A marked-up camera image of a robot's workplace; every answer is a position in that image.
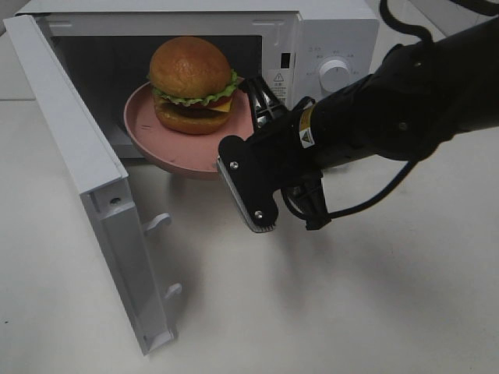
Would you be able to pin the white microwave oven body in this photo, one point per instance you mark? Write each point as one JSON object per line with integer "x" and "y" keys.
{"x": 105, "y": 71}

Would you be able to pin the upper white power knob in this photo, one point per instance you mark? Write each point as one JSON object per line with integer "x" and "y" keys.
{"x": 334, "y": 74}

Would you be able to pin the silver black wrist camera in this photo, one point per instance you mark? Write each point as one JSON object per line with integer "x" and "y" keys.
{"x": 247, "y": 184}

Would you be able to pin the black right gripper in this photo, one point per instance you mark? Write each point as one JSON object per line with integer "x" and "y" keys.
{"x": 283, "y": 134}

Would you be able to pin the white microwave door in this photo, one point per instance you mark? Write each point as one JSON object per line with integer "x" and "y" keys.
{"x": 102, "y": 183}

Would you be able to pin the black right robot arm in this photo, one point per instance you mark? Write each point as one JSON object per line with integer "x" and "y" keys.
{"x": 421, "y": 96}

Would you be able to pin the pink round plate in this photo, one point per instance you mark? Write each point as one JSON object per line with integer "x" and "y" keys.
{"x": 192, "y": 156}

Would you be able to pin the burger with lettuce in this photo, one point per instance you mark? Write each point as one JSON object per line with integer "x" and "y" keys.
{"x": 192, "y": 85}

